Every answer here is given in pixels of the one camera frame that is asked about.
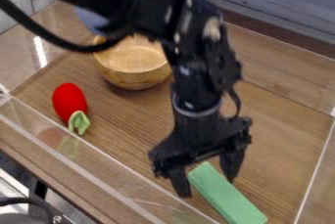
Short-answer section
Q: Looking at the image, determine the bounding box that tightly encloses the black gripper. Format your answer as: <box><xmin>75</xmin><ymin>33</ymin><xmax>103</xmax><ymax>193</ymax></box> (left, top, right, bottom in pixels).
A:
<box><xmin>147</xmin><ymin>104</ymin><xmax>252</xmax><ymax>198</ymax></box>

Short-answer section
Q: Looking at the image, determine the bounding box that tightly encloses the green rectangular block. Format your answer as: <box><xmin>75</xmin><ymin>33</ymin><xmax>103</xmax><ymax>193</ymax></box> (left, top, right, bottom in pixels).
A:
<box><xmin>187</xmin><ymin>161</ymin><xmax>268</xmax><ymax>224</ymax></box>

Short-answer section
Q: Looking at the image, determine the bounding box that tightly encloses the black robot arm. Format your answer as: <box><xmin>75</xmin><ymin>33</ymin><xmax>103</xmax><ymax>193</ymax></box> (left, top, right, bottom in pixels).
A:
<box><xmin>0</xmin><ymin>0</ymin><xmax>252</xmax><ymax>198</ymax></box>

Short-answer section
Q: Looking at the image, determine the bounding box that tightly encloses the light wooden bowl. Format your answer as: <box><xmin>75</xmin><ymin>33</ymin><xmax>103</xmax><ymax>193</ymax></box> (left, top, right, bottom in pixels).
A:
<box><xmin>92</xmin><ymin>34</ymin><xmax>171</xmax><ymax>91</ymax></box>

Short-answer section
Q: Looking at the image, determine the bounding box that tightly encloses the red felt strawberry toy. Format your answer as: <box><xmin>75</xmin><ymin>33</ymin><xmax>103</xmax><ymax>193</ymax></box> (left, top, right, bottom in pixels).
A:
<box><xmin>52</xmin><ymin>83</ymin><xmax>90</xmax><ymax>135</ymax></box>

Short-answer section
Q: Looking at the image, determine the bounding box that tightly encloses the clear acrylic front barrier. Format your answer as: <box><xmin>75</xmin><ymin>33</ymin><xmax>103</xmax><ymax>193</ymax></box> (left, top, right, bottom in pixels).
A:
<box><xmin>0</xmin><ymin>85</ymin><xmax>218</xmax><ymax>224</ymax></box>

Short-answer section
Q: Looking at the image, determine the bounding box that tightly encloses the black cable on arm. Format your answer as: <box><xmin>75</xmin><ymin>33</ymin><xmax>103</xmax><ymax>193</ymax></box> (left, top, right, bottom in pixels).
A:
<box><xmin>0</xmin><ymin>0</ymin><xmax>132</xmax><ymax>54</ymax></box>

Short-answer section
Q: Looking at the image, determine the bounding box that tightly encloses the black cable under table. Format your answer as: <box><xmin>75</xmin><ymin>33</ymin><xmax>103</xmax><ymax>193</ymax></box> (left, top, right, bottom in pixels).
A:
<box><xmin>0</xmin><ymin>197</ymin><xmax>53</xmax><ymax>224</ymax></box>

